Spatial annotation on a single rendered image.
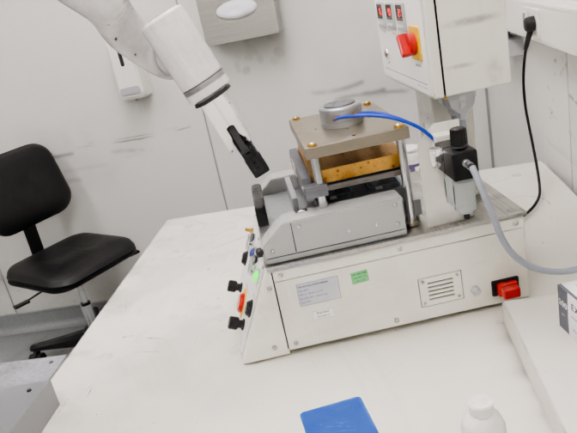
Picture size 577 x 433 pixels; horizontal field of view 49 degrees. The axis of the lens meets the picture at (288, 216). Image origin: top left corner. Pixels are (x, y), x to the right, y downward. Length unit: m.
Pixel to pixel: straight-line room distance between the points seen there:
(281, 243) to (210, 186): 1.85
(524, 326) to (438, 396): 0.18
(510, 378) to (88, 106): 2.33
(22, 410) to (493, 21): 0.98
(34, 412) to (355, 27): 2.01
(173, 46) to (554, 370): 0.78
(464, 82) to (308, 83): 1.71
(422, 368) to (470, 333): 0.12
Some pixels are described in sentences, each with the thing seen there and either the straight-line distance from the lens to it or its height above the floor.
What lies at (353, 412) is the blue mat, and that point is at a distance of 1.01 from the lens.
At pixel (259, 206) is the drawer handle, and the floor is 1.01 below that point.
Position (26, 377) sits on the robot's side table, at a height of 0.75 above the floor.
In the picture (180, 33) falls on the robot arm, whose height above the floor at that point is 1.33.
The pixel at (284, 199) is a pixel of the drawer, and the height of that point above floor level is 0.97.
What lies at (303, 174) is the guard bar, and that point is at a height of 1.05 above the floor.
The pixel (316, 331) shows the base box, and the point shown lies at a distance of 1.15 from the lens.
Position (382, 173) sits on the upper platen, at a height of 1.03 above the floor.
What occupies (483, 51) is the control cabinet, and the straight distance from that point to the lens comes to 1.09.
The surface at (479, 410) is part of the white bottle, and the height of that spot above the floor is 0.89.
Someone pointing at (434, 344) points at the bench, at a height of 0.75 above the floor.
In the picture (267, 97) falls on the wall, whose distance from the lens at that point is 2.77.
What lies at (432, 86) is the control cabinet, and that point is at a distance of 1.07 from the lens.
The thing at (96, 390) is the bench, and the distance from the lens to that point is 1.26.
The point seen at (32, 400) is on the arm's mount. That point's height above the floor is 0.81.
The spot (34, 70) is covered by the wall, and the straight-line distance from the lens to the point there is 3.05.
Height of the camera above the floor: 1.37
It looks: 20 degrees down
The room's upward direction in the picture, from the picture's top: 12 degrees counter-clockwise
